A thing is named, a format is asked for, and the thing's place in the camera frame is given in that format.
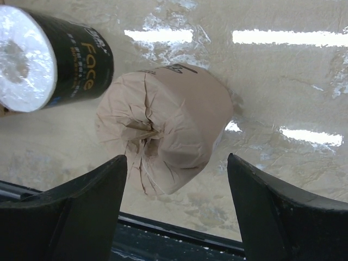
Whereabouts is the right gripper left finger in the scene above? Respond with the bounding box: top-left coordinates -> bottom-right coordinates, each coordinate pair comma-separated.
23,155 -> 127,260

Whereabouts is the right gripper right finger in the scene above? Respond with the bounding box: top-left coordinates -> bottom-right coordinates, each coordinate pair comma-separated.
227,154 -> 347,260

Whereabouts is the clear white tissue roll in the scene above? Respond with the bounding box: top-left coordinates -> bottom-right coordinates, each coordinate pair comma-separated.
1,5 -> 114,113

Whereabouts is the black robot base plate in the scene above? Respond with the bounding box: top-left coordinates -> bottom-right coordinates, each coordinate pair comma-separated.
0,179 -> 247,261

